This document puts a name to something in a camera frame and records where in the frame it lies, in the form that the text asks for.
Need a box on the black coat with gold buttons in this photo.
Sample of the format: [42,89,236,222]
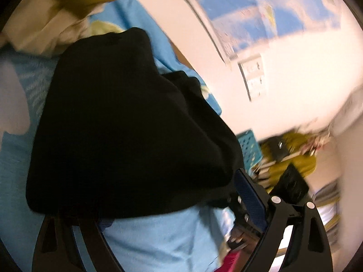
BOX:
[26,28,243,221]

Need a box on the clothes rack with yellow garments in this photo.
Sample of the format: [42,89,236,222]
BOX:
[257,130,330,189]

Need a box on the magenta pink object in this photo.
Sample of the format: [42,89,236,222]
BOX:
[214,251,240,272]

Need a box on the teal perforated plastic chair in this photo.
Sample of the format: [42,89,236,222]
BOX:
[237,130,263,177]

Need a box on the cream folded garment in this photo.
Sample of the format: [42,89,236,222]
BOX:
[1,0,91,58]

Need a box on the white wall socket panel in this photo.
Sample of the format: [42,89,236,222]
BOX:
[238,54,265,102]

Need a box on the colourful wall map poster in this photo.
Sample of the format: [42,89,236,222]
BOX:
[185,0,341,63]

